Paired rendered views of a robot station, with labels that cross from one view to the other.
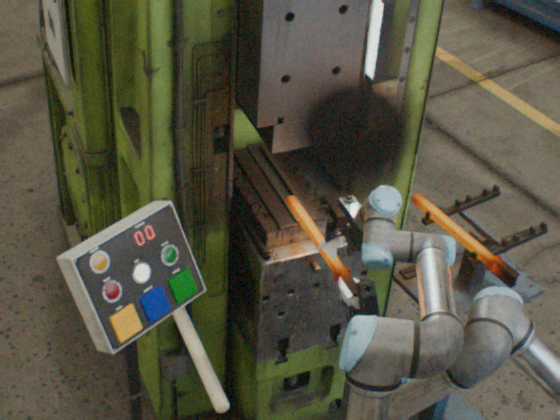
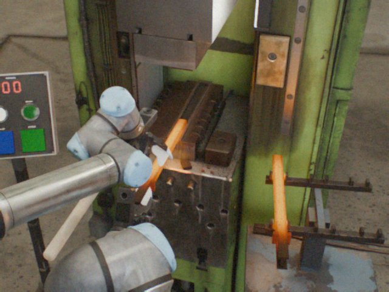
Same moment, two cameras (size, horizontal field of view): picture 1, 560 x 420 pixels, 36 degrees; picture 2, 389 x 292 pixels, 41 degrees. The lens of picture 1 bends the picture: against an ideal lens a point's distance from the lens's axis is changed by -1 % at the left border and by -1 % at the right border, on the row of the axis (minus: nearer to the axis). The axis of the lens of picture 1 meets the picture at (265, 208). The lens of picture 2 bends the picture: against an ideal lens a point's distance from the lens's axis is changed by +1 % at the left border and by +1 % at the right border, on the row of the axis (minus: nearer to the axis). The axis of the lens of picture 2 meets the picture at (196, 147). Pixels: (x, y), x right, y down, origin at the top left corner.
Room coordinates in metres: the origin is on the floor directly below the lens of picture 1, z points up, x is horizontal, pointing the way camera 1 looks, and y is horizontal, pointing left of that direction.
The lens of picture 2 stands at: (0.95, -1.12, 2.03)
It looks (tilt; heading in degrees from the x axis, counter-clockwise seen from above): 36 degrees down; 40
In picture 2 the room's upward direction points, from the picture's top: 1 degrees clockwise
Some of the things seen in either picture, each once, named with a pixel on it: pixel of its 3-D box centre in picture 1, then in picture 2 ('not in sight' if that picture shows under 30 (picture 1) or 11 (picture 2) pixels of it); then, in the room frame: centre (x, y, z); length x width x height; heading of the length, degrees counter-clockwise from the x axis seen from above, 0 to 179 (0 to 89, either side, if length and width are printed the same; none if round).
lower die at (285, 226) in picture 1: (270, 191); (184, 115); (2.20, -0.01, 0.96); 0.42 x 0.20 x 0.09; 24
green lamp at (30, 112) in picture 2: (169, 254); (30, 112); (1.72, 0.25, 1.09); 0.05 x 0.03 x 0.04; 114
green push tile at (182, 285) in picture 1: (181, 285); (33, 140); (1.69, 0.22, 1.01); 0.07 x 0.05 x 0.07; 139
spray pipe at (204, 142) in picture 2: (307, 191); (211, 126); (2.21, -0.13, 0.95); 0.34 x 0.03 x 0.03; 24
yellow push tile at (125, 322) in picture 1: (125, 322); not in sight; (1.54, 0.35, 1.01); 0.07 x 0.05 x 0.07; 139
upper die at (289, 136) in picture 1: (276, 95); (184, 25); (2.20, -0.01, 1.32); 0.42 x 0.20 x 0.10; 24
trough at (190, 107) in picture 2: (278, 181); (191, 108); (2.21, -0.03, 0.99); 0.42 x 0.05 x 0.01; 24
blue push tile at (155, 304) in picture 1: (154, 303); (2, 142); (1.62, 0.28, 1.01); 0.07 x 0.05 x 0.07; 139
